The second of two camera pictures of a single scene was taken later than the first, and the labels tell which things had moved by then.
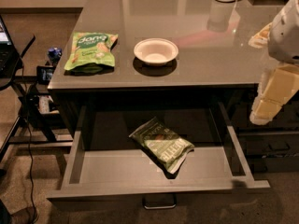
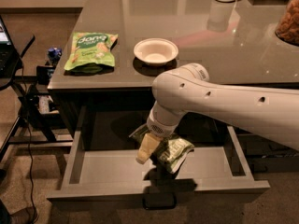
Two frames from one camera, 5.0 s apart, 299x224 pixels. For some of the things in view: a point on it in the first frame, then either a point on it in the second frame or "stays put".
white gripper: (285, 36) -> (159, 129)
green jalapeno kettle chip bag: (163, 143) stays put
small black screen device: (44, 74) stays put
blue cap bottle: (54, 53) stays put
